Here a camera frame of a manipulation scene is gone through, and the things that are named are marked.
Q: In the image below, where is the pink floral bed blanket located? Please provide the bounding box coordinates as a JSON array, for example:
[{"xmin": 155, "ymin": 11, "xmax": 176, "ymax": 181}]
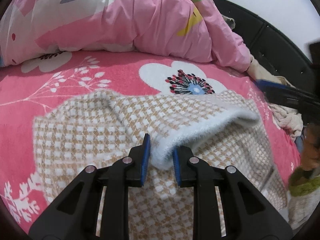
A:
[{"xmin": 1, "ymin": 51, "xmax": 300, "ymax": 231}]

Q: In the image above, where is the beige houndstooth knit coat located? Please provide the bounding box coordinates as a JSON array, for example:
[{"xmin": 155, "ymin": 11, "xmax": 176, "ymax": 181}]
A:
[{"xmin": 33, "ymin": 90, "xmax": 287, "ymax": 239}]

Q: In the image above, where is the cream fuzzy garment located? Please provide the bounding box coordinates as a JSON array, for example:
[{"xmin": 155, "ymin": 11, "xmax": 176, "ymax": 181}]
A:
[{"xmin": 268, "ymin": 103, "xmax": 303, "ymax": 141}]

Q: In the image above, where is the person right hand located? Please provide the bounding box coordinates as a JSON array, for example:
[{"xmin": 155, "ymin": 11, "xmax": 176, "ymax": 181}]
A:
[{"xmin": 301, "ymin": 124, "xmax": 319, "ymax": 171}]

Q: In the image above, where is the pink cartoon duvet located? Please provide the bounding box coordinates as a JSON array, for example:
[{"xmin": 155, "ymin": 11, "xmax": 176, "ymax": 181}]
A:
[{"xmin": 1, "ymin": 0, "xmax": 251, "ymax": 72}]

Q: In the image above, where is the blue denim garment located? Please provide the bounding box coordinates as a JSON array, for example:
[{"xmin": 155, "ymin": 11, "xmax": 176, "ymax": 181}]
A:
[{"xmin": 295, "ymin": 134, "xmax": 304, "ymax": 154}]

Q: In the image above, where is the beige cloth garment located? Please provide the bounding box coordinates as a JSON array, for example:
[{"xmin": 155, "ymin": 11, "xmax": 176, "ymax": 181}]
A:
[{"xmin": 246, "ymin": 55, "xmax": 294, "ymax": 87}]

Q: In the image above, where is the black padded headboard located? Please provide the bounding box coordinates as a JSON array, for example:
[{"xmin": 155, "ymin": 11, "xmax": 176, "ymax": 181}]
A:
[{"xmin": 213, "ymin": 0, "xmax": 315, "ymax": 92}]

